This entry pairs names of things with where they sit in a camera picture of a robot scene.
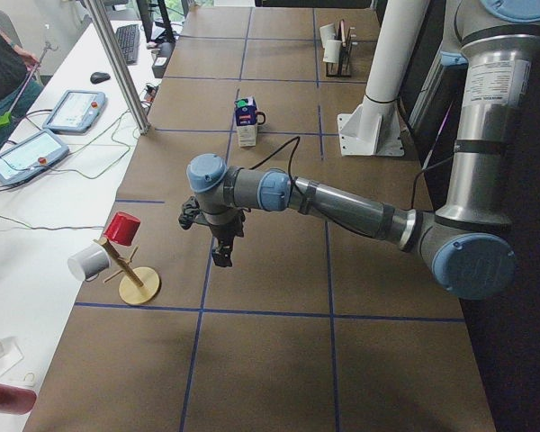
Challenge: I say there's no teach pendant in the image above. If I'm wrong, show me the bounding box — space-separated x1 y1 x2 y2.
42 90 106 134
0 130 69 185

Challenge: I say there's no red bottle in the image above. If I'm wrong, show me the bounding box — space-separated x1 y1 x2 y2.
0 383 37 415

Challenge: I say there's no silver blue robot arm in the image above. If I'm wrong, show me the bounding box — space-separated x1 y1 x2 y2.
179 1 540 300

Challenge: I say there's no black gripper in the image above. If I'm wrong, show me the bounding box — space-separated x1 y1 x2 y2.
206 211 246 267

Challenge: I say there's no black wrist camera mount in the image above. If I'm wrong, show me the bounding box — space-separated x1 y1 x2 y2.
178 196 206 230

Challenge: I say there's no lower teach pendant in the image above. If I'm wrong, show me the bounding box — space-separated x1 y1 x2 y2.
0 130 69 185

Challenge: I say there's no black keyboard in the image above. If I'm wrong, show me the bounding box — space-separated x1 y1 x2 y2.
115 24 140 65

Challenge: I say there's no white cup on rack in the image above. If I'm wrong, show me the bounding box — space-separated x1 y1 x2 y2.
319 23 337 45
322 39 342 64

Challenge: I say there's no aluminium frame post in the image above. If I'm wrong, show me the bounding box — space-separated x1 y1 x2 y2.
85 0 150 135

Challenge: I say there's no blue white milk carton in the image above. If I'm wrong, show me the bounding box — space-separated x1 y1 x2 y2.
234 96 257 147

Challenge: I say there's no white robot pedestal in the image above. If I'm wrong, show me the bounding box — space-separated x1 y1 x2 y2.
337 0 429 157

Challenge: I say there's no white cup on stand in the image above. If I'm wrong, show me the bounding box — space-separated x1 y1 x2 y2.
67 243 111 282

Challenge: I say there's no wooden mug tree stand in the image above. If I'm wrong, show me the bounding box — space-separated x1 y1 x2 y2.
95 237 161 305

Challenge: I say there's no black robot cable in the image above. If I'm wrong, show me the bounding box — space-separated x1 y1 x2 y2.
249 136 458 211

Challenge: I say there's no upper teach pendant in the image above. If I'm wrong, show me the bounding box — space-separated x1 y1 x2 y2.
42 90 106 134

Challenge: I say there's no black computer mouse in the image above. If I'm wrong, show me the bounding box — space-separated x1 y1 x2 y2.
90 72 111 85

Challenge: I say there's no white enamel cup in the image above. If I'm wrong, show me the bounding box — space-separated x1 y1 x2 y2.
256 111 266 125

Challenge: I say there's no black wire cup rack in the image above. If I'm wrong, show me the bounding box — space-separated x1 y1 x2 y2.
319 19 356 77

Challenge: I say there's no red cup on stand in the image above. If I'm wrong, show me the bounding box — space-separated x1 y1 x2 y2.
103 211 140 246

